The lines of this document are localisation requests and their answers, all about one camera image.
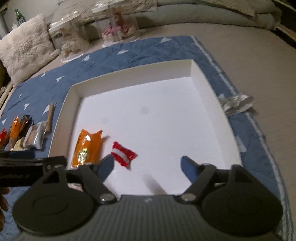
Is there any fluffy white pillow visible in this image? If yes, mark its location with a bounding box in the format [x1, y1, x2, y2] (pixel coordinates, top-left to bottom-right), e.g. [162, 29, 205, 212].
[1, 14, 59, 87]

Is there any orange clear-window snack packet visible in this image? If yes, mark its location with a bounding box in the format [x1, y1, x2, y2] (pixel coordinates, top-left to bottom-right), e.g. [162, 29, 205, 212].
[70, 129, 103, 169]

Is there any orange foil snack bag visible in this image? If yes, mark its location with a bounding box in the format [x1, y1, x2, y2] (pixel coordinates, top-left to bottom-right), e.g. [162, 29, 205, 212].
[9, 116, 21, 151]

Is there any doll case with white doll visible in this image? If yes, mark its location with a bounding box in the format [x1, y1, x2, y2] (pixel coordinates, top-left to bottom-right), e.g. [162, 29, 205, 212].
[49, 11, 90, 63]

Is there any red chocolate snack packet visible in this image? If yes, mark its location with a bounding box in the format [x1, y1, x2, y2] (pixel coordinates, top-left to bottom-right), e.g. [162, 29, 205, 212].
[0, 128, 6, 150]

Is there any cream yellow snack wrapper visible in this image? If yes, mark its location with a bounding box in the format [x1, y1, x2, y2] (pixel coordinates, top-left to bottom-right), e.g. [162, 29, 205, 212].
[13, 137, 25, 151]

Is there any red white small candy packet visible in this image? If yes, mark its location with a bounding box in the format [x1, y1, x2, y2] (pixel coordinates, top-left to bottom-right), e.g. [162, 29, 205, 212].
[111, 142, 137, 167]

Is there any blue triangle-pattern quilt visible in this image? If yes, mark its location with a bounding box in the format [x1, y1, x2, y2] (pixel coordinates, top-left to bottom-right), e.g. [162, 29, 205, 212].
[1, 36, 293, 240]

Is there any brown paper stick snack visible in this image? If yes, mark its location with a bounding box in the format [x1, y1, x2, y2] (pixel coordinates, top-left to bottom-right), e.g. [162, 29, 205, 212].
[45, 103, 55, 135]

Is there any white shallow cardboard box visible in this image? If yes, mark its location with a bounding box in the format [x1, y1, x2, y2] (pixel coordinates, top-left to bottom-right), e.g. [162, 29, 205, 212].
[49, 60, 241, 197]

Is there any crumpled clear plastic wrapper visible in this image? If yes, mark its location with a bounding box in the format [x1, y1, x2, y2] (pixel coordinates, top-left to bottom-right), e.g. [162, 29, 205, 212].
[218, 92, 254, 117]

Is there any dark brown snack bag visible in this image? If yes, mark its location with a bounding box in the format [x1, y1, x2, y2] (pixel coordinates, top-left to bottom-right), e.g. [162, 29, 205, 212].
[18, 115, 32, 138]

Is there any person left hand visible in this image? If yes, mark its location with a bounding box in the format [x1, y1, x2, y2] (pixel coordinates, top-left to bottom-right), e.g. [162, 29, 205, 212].
[0, 187, 10, 231]

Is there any wooden bed side rail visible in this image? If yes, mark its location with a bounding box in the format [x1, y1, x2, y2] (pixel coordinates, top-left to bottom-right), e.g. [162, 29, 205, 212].
[0, 82, 14, 111]

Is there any green glass bottle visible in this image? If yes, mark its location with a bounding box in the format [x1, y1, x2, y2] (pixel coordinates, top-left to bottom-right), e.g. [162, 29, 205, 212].
[15, 9, 26, 24]

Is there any clear-wrapped round biscuit pack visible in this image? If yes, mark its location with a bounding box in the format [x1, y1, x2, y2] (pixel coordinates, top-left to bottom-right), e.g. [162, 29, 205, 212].
[23, 121, 47, 150]

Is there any doll case with pink doll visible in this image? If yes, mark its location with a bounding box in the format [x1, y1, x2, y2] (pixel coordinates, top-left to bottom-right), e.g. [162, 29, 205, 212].
[92, 1, 139, 47]

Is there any grey folded duvet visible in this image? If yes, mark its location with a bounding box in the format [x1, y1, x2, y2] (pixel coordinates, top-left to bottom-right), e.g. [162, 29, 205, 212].
[132, 1, 282, 30]

